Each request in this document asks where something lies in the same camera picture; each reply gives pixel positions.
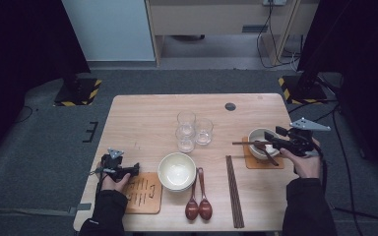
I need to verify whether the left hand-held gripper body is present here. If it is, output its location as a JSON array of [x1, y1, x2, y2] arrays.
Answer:
[[101, 147, 127, 181]]

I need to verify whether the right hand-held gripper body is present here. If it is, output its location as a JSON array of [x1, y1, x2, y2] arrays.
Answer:
[[282, 117, 332, 157]]

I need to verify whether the reddish brown wooden spoon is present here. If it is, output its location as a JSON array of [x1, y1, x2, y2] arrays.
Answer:
[[185, 167, 200, 221], [254, 141, 280, 167], [196, 167, 214, 221]]

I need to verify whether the cream ceramic bowl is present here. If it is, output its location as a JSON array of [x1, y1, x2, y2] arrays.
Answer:
[[247, 127, 282, 161], [161, 181, 197, 193], [157, 151, 197, 191]]

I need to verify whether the wooden slotted trivet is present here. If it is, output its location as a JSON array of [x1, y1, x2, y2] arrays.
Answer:
[[123, 172, 162, 215], [241, 136, 285, 170]]

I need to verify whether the row of dark chopsticks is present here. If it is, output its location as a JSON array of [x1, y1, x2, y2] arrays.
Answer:
[[225, 154, 245, 229]]

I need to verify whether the person's left hand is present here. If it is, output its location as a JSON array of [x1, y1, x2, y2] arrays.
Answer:
[[96, 161, 132, 194]]

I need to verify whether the person's right hand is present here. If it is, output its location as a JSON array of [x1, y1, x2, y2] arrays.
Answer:
[[279, 139, 323, 179]]

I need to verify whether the black stand with striped base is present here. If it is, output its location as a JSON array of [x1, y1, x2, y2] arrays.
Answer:
[[278, 70, 329, 106], [53, 65, 102, 107]]

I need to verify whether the grey tape strip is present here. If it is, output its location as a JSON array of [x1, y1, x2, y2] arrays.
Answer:
[[67, 203, 93, 216]]

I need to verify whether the clear drinking glass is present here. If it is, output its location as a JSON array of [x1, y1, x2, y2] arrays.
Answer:
[[176, 111, 197, 132], [194, 118, 215, 147], [175, 126, 196, 153]]

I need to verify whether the black curtain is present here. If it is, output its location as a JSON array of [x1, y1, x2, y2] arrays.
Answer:
[[296, 0, 378, 185]]

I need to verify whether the light wooden desk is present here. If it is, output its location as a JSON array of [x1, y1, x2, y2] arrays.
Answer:
[[144, 0, 319, 67]]

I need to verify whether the white cabinet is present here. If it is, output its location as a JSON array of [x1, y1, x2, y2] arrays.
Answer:
[[60, 0, 156, 62]]

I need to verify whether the left hand-held gripper cable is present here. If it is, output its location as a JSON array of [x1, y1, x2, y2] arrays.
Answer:
[[90, 163, 108, 200]]

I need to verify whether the hand-held gripper cable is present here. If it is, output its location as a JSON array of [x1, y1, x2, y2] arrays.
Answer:
[[90, 163, 108, 200], [316, 151, 330, 201]]

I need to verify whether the short black floor cable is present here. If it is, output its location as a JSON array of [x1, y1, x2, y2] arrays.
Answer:
[[288, 102, 340, 126]]

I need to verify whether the right hand-held gripper cable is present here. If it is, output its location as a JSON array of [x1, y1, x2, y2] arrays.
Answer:
[[316, 151, 330, 201]]

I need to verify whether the long black floor cable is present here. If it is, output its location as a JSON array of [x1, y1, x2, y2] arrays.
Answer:
[[332, 106, 378, 236]]

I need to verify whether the black hanging power cable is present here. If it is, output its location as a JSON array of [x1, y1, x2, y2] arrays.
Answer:
[[255, 0, 301, 70]]

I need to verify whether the thin black floor cable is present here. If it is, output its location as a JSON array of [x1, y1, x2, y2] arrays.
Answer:
[[13, 105, 34, 125]]

